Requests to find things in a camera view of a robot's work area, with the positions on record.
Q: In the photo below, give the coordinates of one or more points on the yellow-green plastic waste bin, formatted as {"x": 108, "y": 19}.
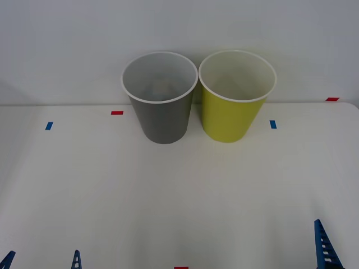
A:
{"x": 230, "y": 120}

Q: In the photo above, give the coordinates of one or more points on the grey plastic waste bin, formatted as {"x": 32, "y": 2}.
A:
{"x": 164, "y": 120}

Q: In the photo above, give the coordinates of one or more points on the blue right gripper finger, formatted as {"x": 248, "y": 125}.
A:
{"x": 325, "y": 249}

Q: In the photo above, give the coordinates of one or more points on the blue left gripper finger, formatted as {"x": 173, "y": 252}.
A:
{"x": 7, "y": 260}
{"x": 77, "y": 262}

